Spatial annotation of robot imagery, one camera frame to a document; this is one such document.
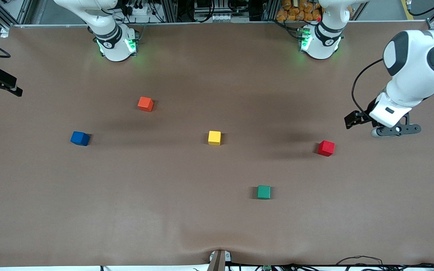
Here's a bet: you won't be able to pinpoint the red wooden block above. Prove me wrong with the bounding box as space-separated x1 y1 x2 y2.
318 140 335 157

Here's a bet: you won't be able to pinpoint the blue wooden block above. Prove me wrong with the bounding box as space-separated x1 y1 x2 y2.
70 131 90 146

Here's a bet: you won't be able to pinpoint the orange snack packets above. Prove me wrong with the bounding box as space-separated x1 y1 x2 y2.
276 0 354 22

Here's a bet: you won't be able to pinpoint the orange wooden block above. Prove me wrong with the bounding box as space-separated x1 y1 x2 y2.
138 97 154 113

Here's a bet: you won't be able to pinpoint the white power strip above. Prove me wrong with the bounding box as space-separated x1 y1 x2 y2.
125 5 154 16

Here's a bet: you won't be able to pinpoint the aluminium frame post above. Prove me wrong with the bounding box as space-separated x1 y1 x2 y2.
160 0 179 23
260 0 282 21

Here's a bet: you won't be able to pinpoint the black cable bundle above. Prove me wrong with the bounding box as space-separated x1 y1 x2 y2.
225 256 434 271

